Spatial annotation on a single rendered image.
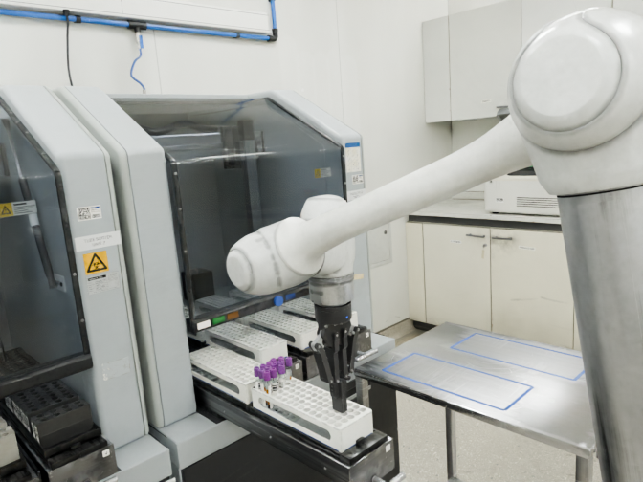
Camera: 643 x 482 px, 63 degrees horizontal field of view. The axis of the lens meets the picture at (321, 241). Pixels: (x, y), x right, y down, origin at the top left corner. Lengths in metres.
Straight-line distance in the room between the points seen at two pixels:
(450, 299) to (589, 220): 3.18
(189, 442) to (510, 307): 2.51
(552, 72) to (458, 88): 3.34
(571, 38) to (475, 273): 3.11
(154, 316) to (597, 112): 1.10
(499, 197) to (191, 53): 1.96
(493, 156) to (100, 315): 0.92
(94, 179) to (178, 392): 0.58
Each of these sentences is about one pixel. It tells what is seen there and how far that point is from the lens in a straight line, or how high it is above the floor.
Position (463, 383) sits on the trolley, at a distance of 1.37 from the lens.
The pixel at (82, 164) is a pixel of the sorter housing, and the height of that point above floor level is 1.41.
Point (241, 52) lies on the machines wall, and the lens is 2.91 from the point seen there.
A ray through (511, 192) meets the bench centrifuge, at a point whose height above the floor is 1.04.
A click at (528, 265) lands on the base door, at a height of 0.60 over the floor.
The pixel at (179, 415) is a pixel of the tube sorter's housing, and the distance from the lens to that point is 1.49.
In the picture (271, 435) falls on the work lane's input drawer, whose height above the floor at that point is 0.78.
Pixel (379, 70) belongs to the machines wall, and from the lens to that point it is 3.65.
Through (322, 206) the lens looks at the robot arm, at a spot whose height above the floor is 1.31.
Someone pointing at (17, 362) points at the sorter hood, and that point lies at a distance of 1.27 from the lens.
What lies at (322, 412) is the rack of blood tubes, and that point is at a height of 0.86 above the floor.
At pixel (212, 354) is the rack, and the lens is 1.53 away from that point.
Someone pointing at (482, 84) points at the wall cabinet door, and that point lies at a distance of 3.78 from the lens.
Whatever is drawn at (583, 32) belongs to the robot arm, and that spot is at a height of 1.50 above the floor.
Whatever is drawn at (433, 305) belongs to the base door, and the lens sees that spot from 3.84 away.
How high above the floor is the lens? 1.42
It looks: 11 degrees down
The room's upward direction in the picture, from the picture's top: 4 degrees counter-clockwise
